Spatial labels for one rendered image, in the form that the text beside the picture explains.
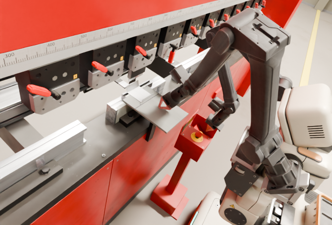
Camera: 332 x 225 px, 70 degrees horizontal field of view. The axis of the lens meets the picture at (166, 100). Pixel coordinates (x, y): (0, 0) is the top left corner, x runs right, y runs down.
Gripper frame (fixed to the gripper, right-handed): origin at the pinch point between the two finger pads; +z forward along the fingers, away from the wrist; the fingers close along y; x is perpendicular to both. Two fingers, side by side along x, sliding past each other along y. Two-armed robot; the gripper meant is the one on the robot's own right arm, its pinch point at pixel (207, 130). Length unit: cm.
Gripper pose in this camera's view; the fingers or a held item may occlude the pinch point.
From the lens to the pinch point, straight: 142.8
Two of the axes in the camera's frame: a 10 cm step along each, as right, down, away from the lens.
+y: -7.4, -6.7, 1.3
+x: -5.2, 4.4, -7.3
